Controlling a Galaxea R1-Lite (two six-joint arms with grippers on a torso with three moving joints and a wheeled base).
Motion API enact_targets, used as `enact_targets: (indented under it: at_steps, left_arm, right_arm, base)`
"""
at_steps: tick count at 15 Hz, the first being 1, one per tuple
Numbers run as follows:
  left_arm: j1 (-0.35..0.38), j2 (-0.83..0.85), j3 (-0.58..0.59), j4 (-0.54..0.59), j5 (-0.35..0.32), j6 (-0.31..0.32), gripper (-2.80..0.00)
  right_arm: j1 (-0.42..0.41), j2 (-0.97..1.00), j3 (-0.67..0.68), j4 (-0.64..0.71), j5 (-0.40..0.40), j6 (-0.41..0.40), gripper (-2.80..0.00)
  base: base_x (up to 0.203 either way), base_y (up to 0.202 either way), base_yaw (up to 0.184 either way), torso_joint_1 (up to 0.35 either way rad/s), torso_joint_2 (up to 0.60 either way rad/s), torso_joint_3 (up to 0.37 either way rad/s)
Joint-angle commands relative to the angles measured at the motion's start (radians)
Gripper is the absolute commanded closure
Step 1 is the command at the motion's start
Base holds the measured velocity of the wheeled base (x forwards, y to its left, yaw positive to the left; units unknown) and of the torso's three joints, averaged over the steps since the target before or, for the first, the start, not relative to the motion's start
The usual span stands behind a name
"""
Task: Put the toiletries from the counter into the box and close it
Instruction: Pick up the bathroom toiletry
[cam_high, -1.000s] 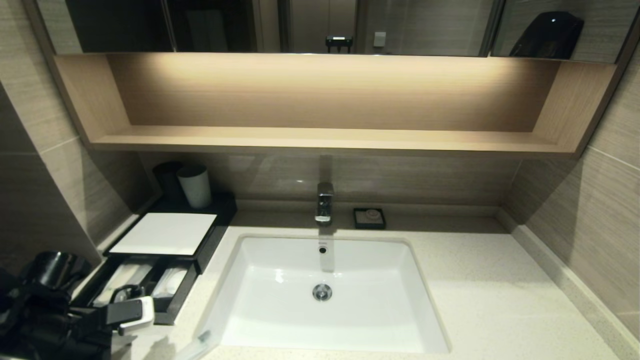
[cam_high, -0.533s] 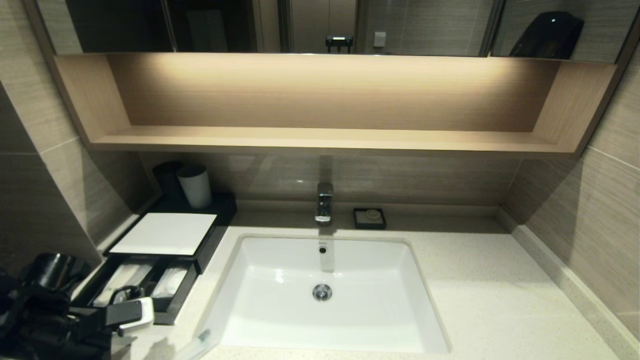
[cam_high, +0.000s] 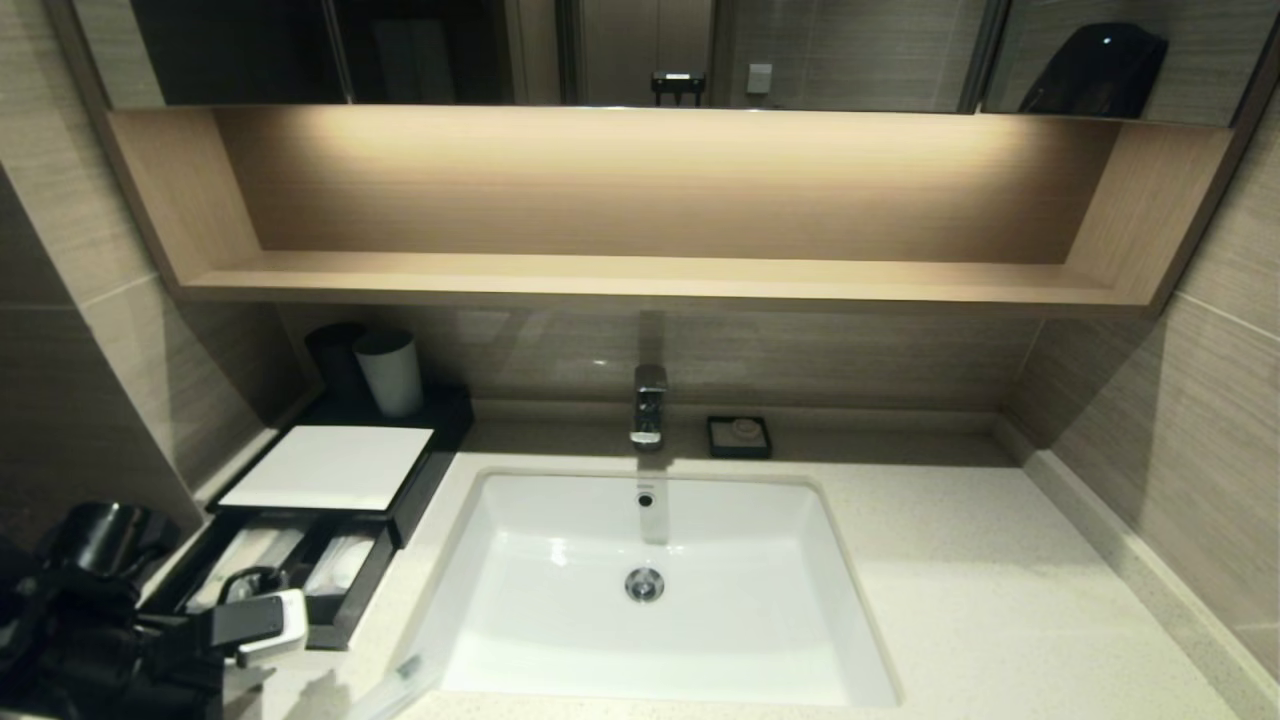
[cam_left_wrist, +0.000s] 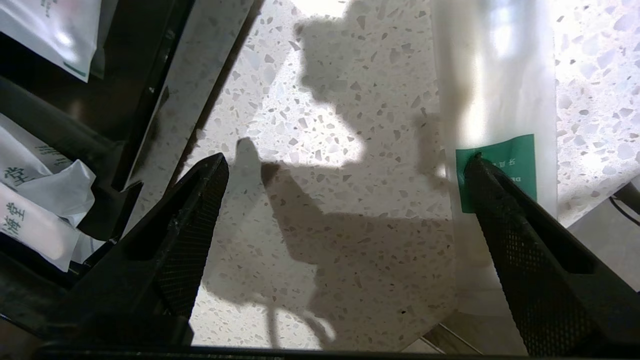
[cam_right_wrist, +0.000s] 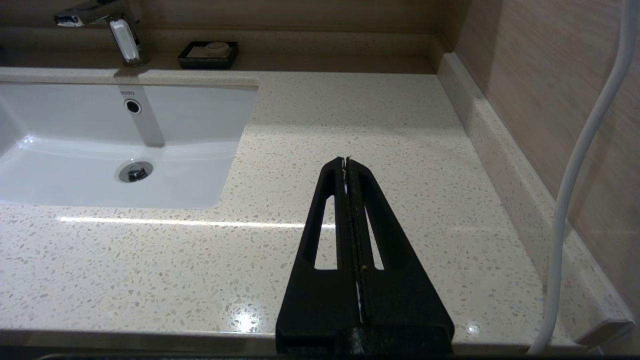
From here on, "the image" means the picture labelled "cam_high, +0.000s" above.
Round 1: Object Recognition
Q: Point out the wooden wall shelf niche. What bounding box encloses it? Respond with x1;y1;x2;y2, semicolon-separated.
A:
105;105;1236;319

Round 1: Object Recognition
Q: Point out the white square plate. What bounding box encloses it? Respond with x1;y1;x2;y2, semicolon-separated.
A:
217;425;435;512

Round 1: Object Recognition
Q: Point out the black amenity box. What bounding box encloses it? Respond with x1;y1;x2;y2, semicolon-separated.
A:
205;385;476;549

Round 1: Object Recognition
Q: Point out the toothbrush with green label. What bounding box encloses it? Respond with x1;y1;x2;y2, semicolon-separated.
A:
187;525;286;613

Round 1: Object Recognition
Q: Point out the black tumbler cup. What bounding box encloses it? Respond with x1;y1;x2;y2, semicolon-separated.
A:
305;322;371;403

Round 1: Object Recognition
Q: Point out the small white wrapped packet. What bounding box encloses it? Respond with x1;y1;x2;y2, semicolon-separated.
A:
300;534;377;599

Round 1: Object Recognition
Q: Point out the chrome sink faucet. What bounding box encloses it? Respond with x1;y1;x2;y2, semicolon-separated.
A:
629;364;669;448

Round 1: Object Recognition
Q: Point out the black square soap dish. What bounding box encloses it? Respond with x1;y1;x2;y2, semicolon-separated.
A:
706;416;773;461

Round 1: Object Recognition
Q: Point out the wall mirror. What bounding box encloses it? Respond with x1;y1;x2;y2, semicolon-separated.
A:
75;0;1280;129

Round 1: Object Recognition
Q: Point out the grey plastic cup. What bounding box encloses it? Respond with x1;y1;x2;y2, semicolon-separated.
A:
354;330;426;419

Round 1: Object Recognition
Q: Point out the white ceramic sink basin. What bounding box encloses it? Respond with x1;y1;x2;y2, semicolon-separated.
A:
400;468;901;709

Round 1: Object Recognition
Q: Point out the small item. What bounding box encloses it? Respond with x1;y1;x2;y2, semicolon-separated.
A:
345;655;427;720

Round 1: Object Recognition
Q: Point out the black glossy wall dispenser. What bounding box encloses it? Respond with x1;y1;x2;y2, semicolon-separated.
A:
1017;24;1169;121

